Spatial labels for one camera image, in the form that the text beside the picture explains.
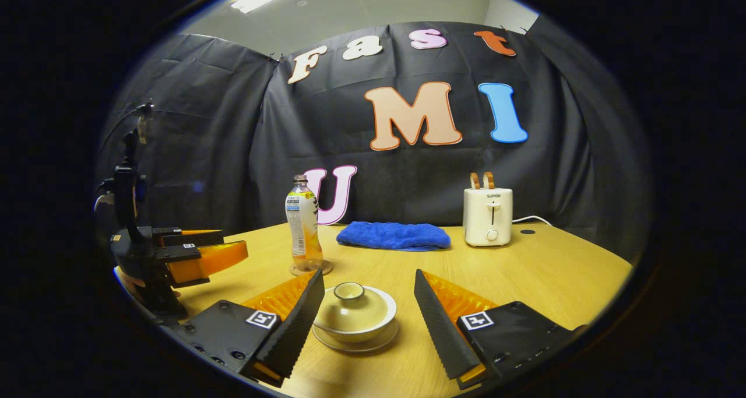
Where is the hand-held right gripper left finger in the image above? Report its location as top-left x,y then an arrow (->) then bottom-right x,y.
175,269 -> 326,388

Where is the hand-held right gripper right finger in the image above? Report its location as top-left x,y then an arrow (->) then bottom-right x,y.
414,269 -> 588,390

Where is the cream teacup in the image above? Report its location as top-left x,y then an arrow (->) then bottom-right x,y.
313,286 -> 399,345

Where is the round cork coaster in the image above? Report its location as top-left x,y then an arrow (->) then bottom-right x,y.
290,259 -> 334,277

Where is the clear water bottle white label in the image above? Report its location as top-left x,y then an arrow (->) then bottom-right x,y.
284,174 -> 325,272

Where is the cream saucer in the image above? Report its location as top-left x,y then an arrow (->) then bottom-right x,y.
313,319 -> 400,353

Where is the black backdrop cloth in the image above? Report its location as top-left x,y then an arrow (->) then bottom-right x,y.
96,15 -> 652,265

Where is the blue towel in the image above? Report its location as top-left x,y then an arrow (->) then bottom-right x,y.
336,221 -> 452,252

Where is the cream toaster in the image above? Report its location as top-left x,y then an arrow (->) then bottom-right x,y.
463,187 -> 513,248

